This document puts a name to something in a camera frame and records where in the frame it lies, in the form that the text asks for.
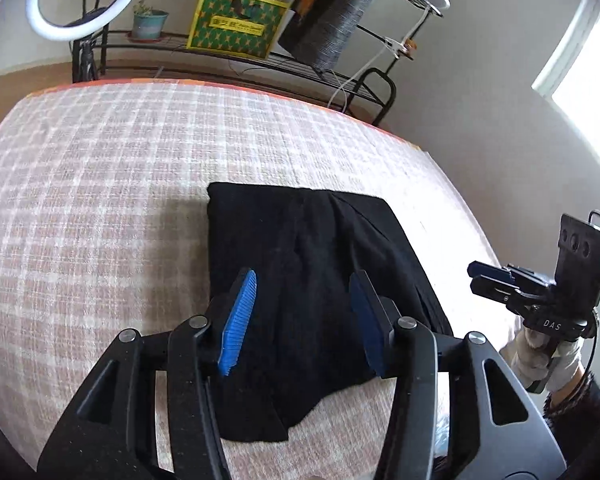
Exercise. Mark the yellow green patterned box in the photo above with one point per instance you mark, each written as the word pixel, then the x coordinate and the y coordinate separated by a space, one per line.
pixel 235 22

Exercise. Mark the black sweater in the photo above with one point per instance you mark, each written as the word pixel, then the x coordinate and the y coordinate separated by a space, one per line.
pixel 300 260

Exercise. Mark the pink white plaid blanket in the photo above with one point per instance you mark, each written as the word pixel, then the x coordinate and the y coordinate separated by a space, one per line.
pixel 105 185

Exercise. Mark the grey hanging garment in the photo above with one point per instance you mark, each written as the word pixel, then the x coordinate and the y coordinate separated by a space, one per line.
pixel 340 15

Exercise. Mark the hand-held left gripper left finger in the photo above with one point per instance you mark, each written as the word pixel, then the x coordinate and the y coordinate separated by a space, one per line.
pixel 237 320

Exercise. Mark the white clip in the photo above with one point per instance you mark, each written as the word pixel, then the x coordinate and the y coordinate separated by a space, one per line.
pixel 396 46

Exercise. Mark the person's right forearm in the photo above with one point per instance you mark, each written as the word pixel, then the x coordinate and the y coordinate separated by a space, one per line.
pixel 580 405

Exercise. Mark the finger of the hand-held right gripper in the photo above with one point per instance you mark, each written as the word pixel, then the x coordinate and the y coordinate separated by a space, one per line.
pixel 492 292
pixel 490 271

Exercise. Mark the window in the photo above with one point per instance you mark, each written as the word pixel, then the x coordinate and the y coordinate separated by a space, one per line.
pixel 585 85

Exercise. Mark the person's right hand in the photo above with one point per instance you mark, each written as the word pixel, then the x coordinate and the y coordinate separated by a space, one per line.
pixel 530 360

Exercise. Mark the small brown bear toy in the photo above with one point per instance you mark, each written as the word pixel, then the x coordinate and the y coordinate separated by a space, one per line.
pixel 413 48

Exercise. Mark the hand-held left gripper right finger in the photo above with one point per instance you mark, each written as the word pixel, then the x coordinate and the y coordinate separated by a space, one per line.
pixel 366 320

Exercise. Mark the potted plant in teal pot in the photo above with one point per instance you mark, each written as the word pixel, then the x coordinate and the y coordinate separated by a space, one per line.
pixel 149 24

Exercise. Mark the black metal rack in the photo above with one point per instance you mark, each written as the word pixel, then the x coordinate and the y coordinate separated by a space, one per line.
pixel 260 60

